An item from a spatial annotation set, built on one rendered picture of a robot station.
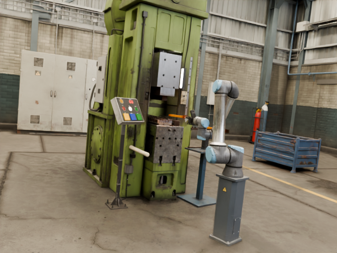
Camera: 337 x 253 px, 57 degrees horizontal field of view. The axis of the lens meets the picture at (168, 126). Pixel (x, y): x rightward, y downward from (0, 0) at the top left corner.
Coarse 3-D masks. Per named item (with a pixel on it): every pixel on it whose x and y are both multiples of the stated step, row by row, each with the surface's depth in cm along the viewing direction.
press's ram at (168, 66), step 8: (160, 56) 360; (168, 56) 365; (176, 56) 370; (160, 64) 361; (168, 64) 366; (176, 64) 371; (152, 72) 373; (160, 72) 362; (168, 72) 368; (176, 72) 373; (152, 80) 372; (160, 80) 364; (168, 80) 369; (176, 80) 374; (176, 88) 375
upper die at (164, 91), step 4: (152, 88) 382; (156, 88) 373; (160, 88) 365; (164, 88) 368; (168, 88) 370; (172, 88) 373; (152, 92) 382; (156, 92) 372; (160, 92) 366; (164, 92) 368; (168, 92) 371; (172, 92) 373
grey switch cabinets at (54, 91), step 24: (24, 72) 777; (48, 72) 798; (72, 72) 823; (96, 72) 848; (24, 96) 784; (48, 96) 805; (72, 96) 830; (24, 120) 790; (48, 120) 812; (72, 120) 838
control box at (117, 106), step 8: (112, 104) 323; (120, 104) 322; (128, 104) 333; (136, 104) 344; (120, 112) 317; (128, 112) 327; (136, 112) 338; (120, 120) 317; (128, 120) 322; (136, 120) 333
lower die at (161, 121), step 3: (150, 117) 391; (153, 117) 386; (159, 117) 384; (153, 120) 376; (156, 120) 370; (159, 120) 370; (162, 120) 372; (165, 120) 374; (168, 120) 376; (171, 120) 378; (159, 123) 370; (162, 123) 372; (165, 123) 374; (168, 123) 376; (171, 123) 378
